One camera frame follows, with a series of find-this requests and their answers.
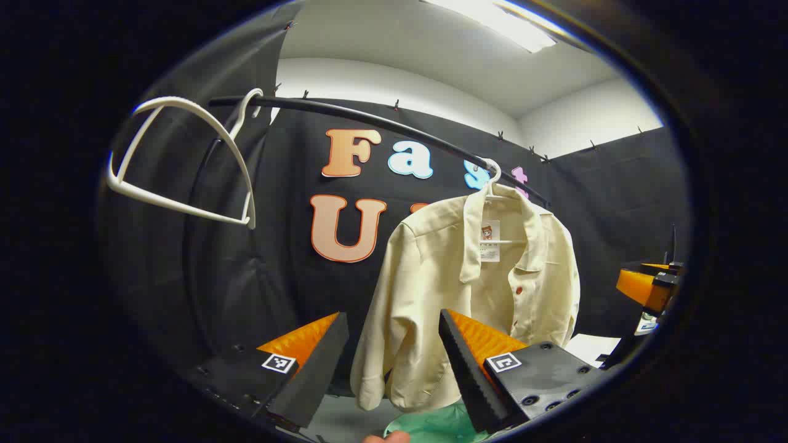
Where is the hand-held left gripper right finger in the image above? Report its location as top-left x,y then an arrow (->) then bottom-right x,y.
438,309 -> 610,434

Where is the cream button-up shirt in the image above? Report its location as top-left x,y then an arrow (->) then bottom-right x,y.
350,183 -> 581,414

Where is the green laundry hamper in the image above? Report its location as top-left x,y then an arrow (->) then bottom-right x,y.
383,397 -> 512,443

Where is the empty white hanger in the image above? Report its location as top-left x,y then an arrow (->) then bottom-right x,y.
106,88 -> 264,230

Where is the white cabinet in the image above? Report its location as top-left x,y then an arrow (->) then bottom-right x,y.
563,333 -> 622,369

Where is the black backdrop cloth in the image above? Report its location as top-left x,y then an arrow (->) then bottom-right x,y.
102,3 -> 690,401

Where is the black clothes rack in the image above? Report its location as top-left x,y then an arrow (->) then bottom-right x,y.
183,95 -> 550,345

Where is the ceiling light panel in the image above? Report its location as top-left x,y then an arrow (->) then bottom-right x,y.
422,0 -> 558,54

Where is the white hanger with shirt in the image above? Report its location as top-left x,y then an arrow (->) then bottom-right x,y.
473,158 -> 503,201

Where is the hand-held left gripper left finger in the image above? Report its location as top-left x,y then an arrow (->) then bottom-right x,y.
185,311 -> 350,431

